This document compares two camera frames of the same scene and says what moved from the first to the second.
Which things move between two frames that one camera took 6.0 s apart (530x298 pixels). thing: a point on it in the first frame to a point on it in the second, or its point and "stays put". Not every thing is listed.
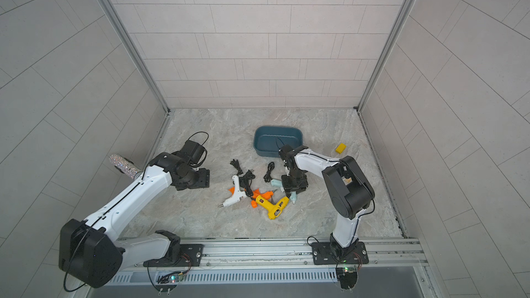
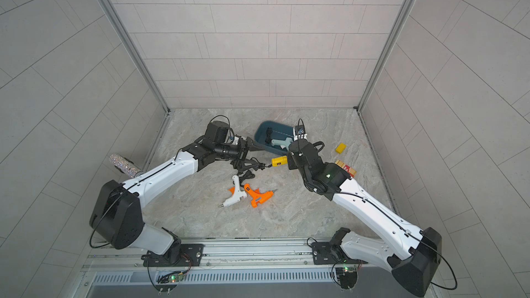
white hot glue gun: [239, 195] stays put
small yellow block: [340, 148] stays put
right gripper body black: [295, 182] to [292, 160]
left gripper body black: [199, 178] to [228, 152]
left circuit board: [167, 283] stays put
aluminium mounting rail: [288, 255] stays put
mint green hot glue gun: [278, 183] to [283, 143]
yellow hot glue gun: [274, 210] to [279, 161]
